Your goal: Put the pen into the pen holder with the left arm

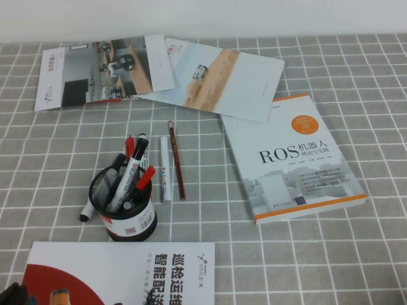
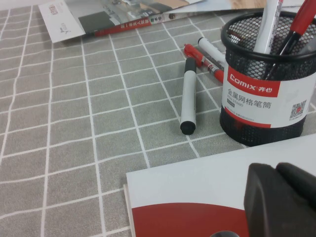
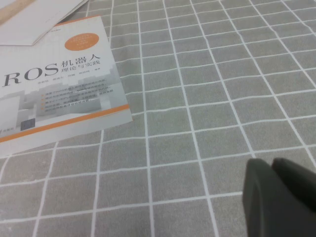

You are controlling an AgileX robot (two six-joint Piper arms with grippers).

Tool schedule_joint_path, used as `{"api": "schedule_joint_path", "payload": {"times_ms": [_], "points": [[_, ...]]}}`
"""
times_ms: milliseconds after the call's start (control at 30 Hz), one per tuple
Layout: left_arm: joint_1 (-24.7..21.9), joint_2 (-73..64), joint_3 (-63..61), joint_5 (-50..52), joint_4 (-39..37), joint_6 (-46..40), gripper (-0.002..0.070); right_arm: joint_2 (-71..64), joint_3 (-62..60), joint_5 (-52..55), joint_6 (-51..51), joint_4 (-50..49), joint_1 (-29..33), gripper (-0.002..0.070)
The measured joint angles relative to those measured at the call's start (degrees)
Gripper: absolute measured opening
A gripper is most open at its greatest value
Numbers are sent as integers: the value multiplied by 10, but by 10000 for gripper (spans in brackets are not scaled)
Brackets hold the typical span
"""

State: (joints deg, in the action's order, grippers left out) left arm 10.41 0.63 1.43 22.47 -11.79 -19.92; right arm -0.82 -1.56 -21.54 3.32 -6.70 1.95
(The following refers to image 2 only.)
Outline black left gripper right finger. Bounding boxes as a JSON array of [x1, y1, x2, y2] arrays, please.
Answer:
[[276, 161, 316, 213]]

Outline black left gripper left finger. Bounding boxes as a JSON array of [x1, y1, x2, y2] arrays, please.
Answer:
[[243, 162, 316, 237]]

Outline white marker with black cap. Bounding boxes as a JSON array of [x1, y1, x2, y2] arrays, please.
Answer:
[[180, 57, 198, 135]]

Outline black mesh pen holder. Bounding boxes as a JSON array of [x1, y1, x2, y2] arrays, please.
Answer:
[[219, 9, 316, 147]]

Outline red capped black pen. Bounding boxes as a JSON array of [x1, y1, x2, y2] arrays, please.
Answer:
[[265, 0, 316, 81]]

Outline white red AgileX brochure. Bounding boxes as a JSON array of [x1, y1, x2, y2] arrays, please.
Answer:
[[122, 133, 316, 237]]

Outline white marker with red print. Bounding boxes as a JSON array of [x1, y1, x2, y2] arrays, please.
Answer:
[[253, 0, 284, 55]]

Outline white paint marker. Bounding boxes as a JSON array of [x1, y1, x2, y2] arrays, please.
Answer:
[[197, 37, 227, 70]]

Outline gray grid tablecloth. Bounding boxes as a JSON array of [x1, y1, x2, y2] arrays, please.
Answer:
[[0, 0, 316, 237]]

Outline brochure with indoor robot photo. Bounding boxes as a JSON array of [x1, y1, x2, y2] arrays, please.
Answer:
[[38, 0, 205, 44]]

